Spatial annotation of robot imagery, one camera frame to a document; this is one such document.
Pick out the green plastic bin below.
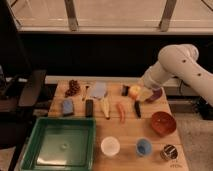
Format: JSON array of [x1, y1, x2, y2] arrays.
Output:
[[20, 118, 96, 171]]

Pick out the purple bowl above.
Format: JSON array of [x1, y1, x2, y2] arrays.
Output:
[[146, 89, 163, 103]]

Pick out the yellow banana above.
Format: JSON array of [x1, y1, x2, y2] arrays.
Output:
[[100, 97, 110, 119]]

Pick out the small brown utensil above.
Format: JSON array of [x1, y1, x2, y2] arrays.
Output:
[[82, 85, 90, 101]]

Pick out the black office chair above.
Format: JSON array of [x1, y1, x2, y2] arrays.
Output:
[[0, 0, 46, 171]]

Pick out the white cup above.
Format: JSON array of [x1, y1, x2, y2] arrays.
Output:
[[101, 136, 120, 157]]

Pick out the metal cup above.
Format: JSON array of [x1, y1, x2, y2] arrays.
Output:
[[160, 144, 178, 161]]

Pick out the black rectangular block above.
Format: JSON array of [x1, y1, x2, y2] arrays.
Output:
[[85, 99, 93, 117]]

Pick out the blue sponge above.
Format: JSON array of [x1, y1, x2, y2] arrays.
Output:
[[62, 99, 74, 115]]

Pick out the dark red grapes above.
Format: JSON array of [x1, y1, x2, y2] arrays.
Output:
[[65, 80, 80, 97]]

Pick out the small black object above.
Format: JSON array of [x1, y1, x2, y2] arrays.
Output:
[[121, 85, 130, 96]]

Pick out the red yellow apple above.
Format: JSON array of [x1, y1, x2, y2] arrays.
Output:
[[129, 85, 141, 99]]

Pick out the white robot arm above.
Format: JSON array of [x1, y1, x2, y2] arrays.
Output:
[[139, 44, 213, 107]]

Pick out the light blue cloth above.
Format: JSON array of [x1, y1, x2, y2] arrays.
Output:
[[90, 82, 107, 99]]

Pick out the red bowl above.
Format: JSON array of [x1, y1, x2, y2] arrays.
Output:
[[151, 111, 176, 136]]

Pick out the black handled knife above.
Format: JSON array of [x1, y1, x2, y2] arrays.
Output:
[[134, 100, 141, 118]]

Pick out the blue cup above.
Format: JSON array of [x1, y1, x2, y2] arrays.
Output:
[[136, 138, 152, 157]]

